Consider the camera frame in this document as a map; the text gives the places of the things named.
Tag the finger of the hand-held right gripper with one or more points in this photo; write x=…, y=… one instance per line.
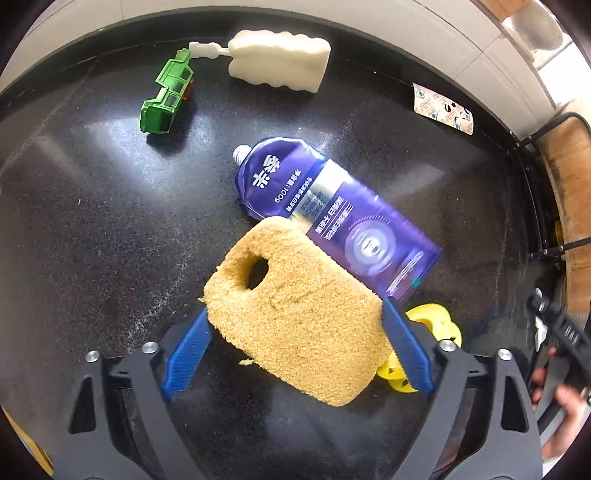
x=556, y=323

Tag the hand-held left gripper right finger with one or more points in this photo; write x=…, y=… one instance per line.
x=408, y=350

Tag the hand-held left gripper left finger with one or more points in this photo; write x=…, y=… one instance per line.
x=187, y=357

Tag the yellow sponge with hole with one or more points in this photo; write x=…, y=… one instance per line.
x=300, y=323

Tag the person's right hand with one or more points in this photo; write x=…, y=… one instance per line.
x=565, y=404

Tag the yellow tape spool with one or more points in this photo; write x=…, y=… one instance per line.
x=434, y=323

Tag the purple refill pouch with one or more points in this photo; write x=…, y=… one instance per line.
x=341, y=207

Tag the brown cardboard sheet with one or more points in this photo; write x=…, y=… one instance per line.
x=572, y=157

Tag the white printed sachet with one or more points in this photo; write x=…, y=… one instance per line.
x=443, y=108

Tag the green toy truck shell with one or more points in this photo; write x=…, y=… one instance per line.
x=166, y=97

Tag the white round container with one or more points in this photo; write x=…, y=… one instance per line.
x=535, y=27

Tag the white sponge brush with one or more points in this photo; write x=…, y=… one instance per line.
x=281, y=60

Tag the cardboard box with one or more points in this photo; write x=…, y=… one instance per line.
x=501, y=9

